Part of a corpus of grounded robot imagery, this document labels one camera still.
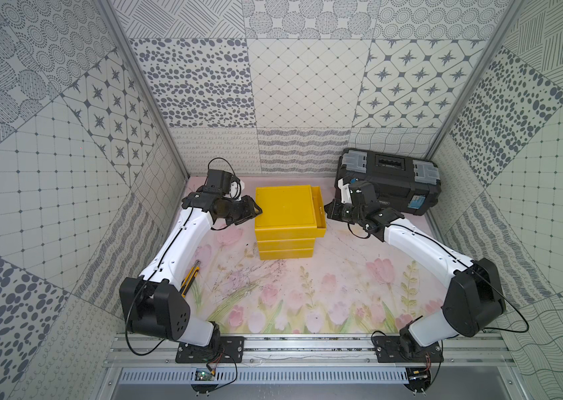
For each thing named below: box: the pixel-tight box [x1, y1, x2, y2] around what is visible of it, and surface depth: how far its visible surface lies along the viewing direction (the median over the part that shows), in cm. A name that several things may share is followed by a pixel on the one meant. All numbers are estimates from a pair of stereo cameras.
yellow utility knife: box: [179, 259, 201, 299], surface depth 90 cm
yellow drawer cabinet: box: [254, 185, 327, 260], surface depth 82 cm
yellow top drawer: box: [254, 185, 327, 241], surface depth 82 cm
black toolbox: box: [334, 148, 442, 216], surface depth 101 cm
